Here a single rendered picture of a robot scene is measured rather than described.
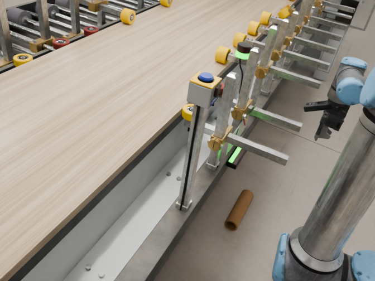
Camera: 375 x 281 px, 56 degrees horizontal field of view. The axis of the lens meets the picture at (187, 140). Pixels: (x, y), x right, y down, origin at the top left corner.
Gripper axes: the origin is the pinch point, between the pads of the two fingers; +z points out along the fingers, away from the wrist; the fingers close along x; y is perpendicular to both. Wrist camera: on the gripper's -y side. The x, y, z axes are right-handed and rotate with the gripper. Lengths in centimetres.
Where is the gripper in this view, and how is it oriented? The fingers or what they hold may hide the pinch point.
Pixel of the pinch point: (315, 137)
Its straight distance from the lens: 161.9
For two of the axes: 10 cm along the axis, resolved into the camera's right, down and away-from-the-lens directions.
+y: 8.8, 3.7, -2.9
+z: -1.3, 7.8, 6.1
